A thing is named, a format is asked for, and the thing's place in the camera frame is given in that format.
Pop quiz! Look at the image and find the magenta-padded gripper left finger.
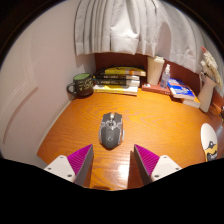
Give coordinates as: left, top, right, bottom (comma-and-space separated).
43, 143, 95, 187

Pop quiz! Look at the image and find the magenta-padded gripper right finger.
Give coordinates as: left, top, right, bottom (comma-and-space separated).
133, 143, 183, 186

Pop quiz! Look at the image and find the grey computer mouse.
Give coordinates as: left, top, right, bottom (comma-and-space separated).
98, 111, 126, 150

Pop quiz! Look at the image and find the round white mouse pad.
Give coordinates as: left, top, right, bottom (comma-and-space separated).
200, 122, 219, 163

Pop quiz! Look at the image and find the orange book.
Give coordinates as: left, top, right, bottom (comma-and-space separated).
181, 94, 202, 109

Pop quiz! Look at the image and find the blue book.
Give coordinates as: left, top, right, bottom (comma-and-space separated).
167, 78, 196, 101

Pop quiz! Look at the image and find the red book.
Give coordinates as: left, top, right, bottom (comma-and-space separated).
141, 82, 172, 97

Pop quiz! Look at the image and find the white ceramic vase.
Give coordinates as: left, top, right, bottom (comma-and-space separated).
197, 71, 218, 113

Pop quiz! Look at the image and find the dark mug with green inside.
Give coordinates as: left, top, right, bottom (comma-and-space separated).
66, 72, 95, 99

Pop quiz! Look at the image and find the clear spray bottle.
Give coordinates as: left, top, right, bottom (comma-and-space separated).
160, 63, 172, 90

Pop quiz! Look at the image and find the yellow and white book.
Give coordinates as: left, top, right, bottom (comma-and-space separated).
92, 84, 139, 97

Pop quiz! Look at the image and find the cream tumbler with lid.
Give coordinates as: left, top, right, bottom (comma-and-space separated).
146, 55, 166, 86

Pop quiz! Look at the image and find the yellow and black book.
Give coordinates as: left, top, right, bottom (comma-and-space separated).
94, 65, 147, 78

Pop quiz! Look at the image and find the white flower bouquet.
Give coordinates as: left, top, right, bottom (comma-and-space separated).
200, 46, 224, 88

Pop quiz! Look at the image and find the white curtain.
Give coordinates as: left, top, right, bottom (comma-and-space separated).
73, 0, 224, 89

